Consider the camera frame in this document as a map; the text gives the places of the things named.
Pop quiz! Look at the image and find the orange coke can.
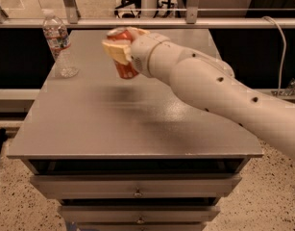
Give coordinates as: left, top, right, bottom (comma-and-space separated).
107, 27, 137, 79

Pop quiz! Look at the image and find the grey drawer cabinet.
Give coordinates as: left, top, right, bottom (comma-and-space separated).
9, 30, 262, 231

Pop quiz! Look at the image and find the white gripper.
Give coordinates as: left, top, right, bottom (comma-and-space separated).
102, 27, 169, 78

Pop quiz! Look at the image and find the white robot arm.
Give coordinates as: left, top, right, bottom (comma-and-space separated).
102, 27, 295, 160

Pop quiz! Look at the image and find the clear plastic water bottle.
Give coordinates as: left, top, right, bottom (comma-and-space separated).
42, 9, 79, 78

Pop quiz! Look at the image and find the grey drawer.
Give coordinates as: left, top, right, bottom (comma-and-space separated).
59, 205, 220, 224
31, 174, 241, 199

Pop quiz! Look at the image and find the lower grey drawer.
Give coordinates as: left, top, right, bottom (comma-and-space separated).
59, 205, 220, 224

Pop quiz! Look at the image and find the upper grey drawer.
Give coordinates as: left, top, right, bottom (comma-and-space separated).
31, 174, 241, 199

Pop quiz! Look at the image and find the metal window railing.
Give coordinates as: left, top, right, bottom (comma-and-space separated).
0, 0, 295, 29

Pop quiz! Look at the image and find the white cable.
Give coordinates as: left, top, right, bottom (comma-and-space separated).
261, 15, 288, 96

